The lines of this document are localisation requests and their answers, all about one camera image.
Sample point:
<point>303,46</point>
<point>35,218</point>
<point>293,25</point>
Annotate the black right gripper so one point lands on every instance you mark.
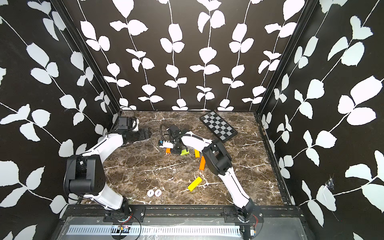
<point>178,152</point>

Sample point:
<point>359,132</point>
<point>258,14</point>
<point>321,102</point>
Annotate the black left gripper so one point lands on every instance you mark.
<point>142,135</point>

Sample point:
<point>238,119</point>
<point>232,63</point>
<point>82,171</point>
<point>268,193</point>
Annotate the green building block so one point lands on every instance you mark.
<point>184,152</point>

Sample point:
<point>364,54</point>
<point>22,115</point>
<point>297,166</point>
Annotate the long yellow building block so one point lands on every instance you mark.
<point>194,184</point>

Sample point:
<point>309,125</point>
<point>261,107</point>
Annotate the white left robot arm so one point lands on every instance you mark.
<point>85,175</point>

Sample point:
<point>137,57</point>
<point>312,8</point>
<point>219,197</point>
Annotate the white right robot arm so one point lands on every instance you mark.
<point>219,162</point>

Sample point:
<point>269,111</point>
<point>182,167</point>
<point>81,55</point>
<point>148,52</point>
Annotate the black white checkerboard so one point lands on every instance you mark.
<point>221,129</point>

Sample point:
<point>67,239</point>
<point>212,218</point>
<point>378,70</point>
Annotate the round white sticker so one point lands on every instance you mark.
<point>150,193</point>

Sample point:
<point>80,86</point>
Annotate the hexagonal white sticker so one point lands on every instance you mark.
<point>158,193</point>

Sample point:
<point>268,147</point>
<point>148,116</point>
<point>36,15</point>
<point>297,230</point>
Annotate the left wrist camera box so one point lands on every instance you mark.
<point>127,124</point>

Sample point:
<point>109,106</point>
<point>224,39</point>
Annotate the black front frame rail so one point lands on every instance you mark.
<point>227,212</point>

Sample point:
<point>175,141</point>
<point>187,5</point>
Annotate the white perforated rail strip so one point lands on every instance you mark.
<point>129,230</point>

